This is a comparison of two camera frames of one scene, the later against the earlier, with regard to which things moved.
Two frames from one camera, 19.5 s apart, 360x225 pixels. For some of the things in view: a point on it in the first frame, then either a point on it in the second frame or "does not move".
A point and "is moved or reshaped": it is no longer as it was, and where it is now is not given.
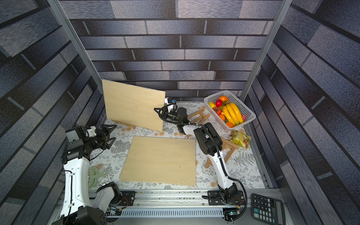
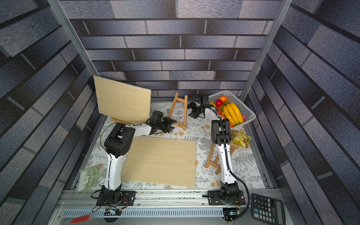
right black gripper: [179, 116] → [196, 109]
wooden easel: [200, 119] is moved or reshaped
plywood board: [133, 105] is moved or reshaped
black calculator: [268, 210] does not move
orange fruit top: [223, 98] does not move
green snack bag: [236, 136] does not move
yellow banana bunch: [233, 114] does not move
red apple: [218, 103] does not move
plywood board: [161, 160] does not move
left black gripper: [106, 136] → [169, 122]
